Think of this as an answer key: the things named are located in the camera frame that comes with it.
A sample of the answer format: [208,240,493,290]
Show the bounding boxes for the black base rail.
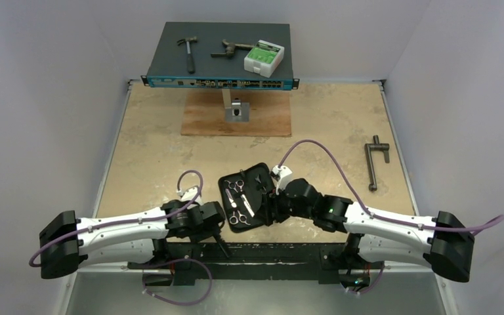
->
[127,241,383,285]

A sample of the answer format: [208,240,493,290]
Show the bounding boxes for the black comb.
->
[213,234,232,259]

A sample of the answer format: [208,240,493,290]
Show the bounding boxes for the black hair clip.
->
[255,174,267,194]

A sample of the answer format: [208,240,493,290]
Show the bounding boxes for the network switch rack unit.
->
[141,22,300,91]

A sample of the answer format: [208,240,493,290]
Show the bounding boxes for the rusty metal clamp tool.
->
[210,39,254,59]

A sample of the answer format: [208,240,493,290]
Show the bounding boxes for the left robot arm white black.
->
[39,200,224,280]

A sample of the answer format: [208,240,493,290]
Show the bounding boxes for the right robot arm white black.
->
[268,178,475,283]

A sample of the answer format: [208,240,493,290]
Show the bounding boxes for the white green plastic box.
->
[243,40,285,78]

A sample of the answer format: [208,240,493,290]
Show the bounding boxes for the claw hammer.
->
[177,36,198,74]

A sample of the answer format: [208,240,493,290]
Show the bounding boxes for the dark metal clamp bar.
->
[364,135,390,192]

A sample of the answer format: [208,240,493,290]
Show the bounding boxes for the black zippered tool case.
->
[218,163,276,233]

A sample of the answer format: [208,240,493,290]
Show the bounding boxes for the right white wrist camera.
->
[270,165,293,194]

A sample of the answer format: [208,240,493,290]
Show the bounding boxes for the wooden board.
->
[180,89,291,137]

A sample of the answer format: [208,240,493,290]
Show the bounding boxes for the silver scissors in case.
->
[234,180,255,217]

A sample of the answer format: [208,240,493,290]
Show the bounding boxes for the metal stand bracket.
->
[222,89,250,123]

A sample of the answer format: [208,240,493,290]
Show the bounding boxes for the silver thinning scissors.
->
[224,180,251,226]

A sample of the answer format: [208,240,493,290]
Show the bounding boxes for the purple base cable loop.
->
[142,254,215,306]

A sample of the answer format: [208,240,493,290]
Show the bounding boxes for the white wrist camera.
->
[177,186,203,205]
[270,165,293,194]

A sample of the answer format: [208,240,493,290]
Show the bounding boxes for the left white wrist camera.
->
[177,186,203,205]

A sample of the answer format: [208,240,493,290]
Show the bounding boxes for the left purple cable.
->
[28,169,204,268]

